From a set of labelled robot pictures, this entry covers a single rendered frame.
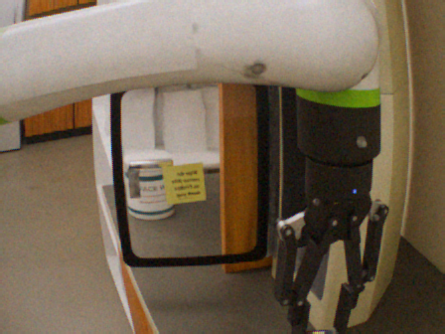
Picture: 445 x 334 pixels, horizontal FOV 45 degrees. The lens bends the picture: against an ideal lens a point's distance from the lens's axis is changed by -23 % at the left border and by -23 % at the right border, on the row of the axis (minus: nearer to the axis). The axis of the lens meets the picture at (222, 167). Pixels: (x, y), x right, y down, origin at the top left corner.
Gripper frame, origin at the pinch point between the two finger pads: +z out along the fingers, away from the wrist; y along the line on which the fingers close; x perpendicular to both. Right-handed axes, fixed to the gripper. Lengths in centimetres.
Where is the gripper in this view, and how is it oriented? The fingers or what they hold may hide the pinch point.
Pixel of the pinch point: (322, 318)
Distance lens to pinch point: 71.8
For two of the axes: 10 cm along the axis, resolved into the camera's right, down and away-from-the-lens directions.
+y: -9.6, 1.0, -2.5
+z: 0.2, 9.5, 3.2
